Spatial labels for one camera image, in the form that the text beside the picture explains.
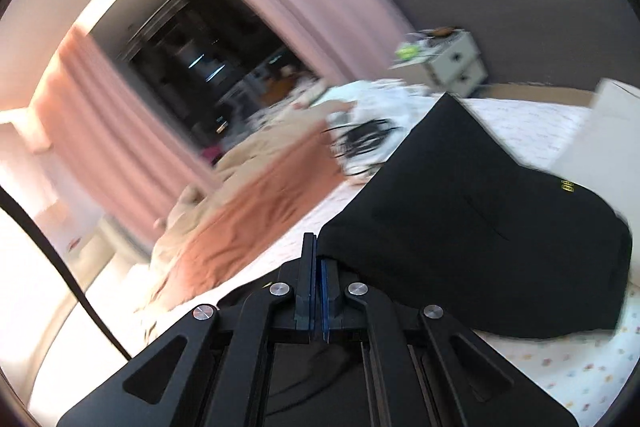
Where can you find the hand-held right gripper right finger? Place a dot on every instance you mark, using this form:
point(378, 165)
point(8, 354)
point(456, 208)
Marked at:
point(327, 302)

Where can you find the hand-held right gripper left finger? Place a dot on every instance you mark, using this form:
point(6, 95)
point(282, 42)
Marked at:
point(306, 287)

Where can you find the black garment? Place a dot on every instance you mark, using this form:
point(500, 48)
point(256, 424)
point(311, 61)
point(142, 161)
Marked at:
point(475, 232)

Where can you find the brown blanket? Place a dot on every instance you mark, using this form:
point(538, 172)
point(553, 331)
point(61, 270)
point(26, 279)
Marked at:
point(260, 217)

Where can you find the light fringed cloth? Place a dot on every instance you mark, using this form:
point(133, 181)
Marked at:
point(380, 97)

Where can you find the green object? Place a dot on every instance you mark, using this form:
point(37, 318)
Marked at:
point(407, 52)

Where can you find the floral white bed sheet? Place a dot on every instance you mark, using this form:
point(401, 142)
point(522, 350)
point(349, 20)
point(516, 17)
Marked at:
point(575, 372)

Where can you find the white nightstand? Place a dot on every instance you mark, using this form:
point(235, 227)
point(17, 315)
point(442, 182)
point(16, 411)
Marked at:
point(460, 62)

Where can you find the dark window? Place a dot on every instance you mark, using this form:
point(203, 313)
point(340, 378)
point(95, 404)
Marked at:
point(175, 47)

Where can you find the cream folded garment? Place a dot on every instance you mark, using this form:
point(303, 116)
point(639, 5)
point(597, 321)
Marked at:
point(600, 132)

